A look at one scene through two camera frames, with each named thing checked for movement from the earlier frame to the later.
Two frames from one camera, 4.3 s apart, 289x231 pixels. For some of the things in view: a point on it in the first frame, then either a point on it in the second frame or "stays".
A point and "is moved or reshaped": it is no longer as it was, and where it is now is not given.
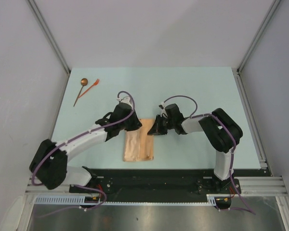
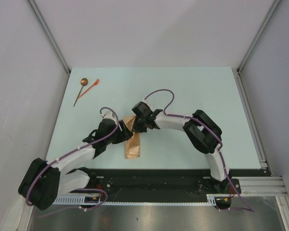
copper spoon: x=84 y=82 stays
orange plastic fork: x=96 y=83 stays
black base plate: x=156 y=183 stays
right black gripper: x=157 y=129 to x=136 y=129
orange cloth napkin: x=138 y=145 is moved or reshaped
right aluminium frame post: x=262 y=26 stays
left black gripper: x=136 y=123 to x=123 y=135
